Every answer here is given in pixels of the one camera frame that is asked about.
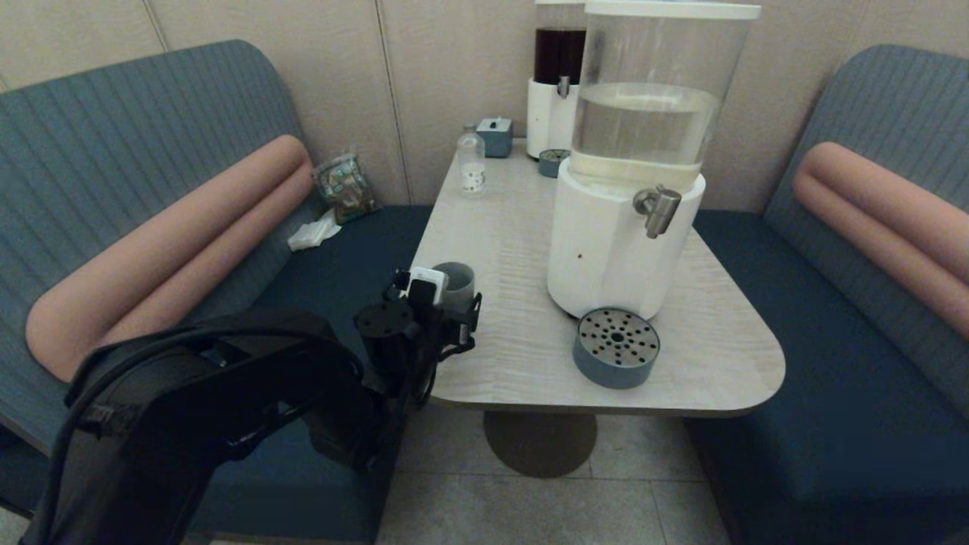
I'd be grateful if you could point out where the grey plastic cup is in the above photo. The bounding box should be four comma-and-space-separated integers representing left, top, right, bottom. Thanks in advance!
432, 262, 477, 316

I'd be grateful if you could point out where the dark beverage dispenser white base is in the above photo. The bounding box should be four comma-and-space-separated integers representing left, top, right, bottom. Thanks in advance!
526, 0, 588, 161

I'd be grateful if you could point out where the clear plastic bottle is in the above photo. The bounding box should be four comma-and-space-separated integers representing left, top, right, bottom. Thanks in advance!
457, 125, 487, 199

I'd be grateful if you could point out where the pink bolster cushion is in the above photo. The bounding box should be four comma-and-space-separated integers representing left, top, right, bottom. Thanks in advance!
791, 142, 969, 341
25, 135, 314, 383

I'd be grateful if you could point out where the blue upholstered booth sofa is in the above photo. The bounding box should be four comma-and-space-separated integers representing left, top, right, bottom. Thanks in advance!
685, 44, 969, 545
0, 39, 436, 545

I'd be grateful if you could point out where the steel water dispenser tap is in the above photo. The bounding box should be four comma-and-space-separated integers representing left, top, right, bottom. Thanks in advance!
633, 185, 682, 240

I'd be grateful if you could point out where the clear water dispenser white base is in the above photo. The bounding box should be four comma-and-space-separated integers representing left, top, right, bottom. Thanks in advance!
547, 2, 762, 321

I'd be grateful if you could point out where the printed snack bag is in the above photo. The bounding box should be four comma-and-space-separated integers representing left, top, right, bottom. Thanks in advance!
313, 154, 382, 226

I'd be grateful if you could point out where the blue-grey tissue box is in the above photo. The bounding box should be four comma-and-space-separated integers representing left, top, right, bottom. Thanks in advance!
477, 117, 514, 159

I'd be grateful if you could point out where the crumpled white tissue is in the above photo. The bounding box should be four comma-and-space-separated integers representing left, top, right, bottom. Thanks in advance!
288, 210, 343, 252

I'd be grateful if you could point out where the large blue round drip tray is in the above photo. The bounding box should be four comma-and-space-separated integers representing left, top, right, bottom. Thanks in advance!
572, 307, 661, 390

